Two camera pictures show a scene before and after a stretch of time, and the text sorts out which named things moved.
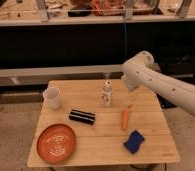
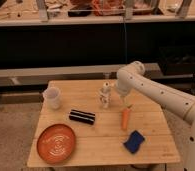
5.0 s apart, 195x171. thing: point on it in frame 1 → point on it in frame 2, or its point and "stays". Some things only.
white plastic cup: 52,98 stays
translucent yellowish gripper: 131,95 → 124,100
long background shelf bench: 40,77 stays
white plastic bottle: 106,93 stays
